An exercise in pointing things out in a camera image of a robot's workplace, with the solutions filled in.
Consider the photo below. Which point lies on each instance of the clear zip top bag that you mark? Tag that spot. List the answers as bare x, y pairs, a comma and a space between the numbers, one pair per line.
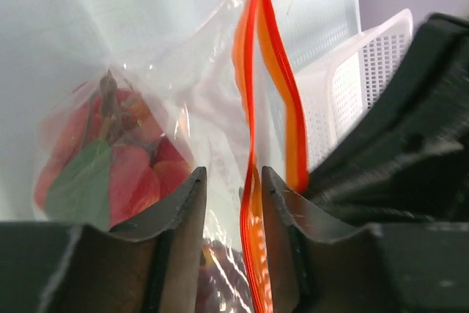
209, 93

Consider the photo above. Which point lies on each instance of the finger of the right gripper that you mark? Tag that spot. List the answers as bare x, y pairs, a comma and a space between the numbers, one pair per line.
406, 160

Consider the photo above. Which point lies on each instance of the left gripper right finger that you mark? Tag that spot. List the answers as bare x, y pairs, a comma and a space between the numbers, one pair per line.
318, 263

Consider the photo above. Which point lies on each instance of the white perforated plastic basket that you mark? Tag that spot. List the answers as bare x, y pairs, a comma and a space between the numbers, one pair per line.
340, 87

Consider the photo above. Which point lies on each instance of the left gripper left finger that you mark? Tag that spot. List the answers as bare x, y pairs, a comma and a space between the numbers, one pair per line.
149, 263

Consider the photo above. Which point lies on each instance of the fake red strawberries bunch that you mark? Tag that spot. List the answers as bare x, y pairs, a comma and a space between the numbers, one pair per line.
110, 155

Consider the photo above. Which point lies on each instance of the fake red apple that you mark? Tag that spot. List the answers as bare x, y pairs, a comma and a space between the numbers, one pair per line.
222, 282

